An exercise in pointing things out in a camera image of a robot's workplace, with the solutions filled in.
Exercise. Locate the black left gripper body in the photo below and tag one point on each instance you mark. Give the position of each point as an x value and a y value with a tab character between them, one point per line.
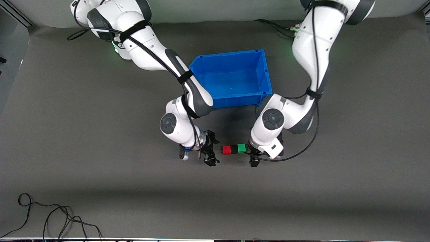
253	155

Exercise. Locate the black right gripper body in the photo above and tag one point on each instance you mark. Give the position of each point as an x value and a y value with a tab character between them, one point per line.
208	146

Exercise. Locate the small green cube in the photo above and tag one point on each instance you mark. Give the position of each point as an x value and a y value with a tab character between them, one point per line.
241	148

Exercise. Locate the small red cube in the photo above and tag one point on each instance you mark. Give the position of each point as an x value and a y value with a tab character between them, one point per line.
227	150

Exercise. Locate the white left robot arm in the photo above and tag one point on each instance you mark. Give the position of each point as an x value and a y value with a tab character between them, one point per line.
312	43

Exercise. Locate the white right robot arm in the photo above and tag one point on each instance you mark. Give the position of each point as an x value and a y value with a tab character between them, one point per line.
147	50

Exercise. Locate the small black cube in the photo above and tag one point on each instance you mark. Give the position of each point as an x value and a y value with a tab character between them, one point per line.
234	150

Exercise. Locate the dark grey table mat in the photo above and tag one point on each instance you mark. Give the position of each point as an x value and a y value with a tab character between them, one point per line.
215	188

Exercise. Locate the blue plastic storage bin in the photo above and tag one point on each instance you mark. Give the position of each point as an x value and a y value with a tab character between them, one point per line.
235	77

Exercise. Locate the aluminium frame rail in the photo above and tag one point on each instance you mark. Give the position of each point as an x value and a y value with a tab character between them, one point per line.
16	15
427	12

